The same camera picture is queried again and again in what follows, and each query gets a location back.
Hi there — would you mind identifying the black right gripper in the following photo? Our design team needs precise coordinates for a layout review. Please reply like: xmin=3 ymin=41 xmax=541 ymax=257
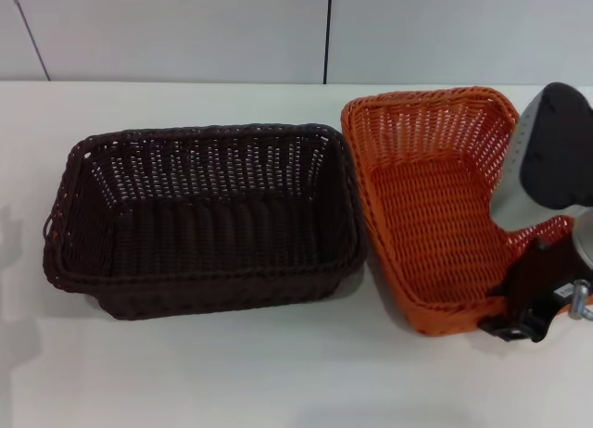
xmin=481 ymin=219 xmax=593 ymax=320

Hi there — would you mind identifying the orange woven basket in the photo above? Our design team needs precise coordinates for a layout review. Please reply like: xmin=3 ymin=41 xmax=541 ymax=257
xmin=340 ymin=85 xmax=575 ymax=339

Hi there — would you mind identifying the dark brown woven basket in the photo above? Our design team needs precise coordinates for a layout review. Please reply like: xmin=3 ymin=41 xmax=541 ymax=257
xmin=41 ymin=121 xmax=367 ymax=322

